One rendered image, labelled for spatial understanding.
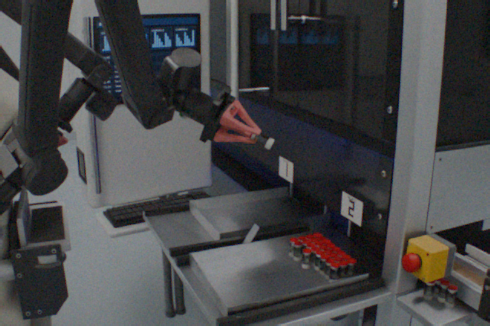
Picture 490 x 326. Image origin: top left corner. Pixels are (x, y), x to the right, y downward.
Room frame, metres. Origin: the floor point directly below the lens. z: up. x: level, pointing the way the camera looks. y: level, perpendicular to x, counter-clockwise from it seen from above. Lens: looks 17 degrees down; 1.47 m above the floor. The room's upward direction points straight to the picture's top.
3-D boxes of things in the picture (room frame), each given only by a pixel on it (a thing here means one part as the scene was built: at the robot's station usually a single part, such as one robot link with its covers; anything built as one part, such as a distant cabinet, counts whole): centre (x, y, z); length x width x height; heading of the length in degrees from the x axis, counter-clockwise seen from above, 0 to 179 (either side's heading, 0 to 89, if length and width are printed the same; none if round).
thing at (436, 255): (0.89, -0.38, 0.99); 0.08 x 0.07 x 0.07; 113
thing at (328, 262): (1.07, -0.17, 0.90); 0.18 x 0.02 x 0.05; 23
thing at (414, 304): (0.89, -0.43, 0.87); 0.14 x 0.13 x 0.02; 113
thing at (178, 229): (1.20, -0.04, 0.87); 0.70 x 0.48 x 0.02; 23
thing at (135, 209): (1.62, 0.29, 0.82); 0.40 x 0.14 x 0.02; 121
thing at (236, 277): (1.03, -0.07, 0.90); 0.34 x 0.26 x 0.04; 113
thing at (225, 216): (1.38, -0.04, 0.90); 0.34 x 0.26 x 0.04; 113
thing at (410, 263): (0.87, -0.34, 0.99); 0.04 x 0.04 x 0.04; 23
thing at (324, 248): (1.08, -0.20, 0.90); 0.18 x 0.02 x 0.05; 23
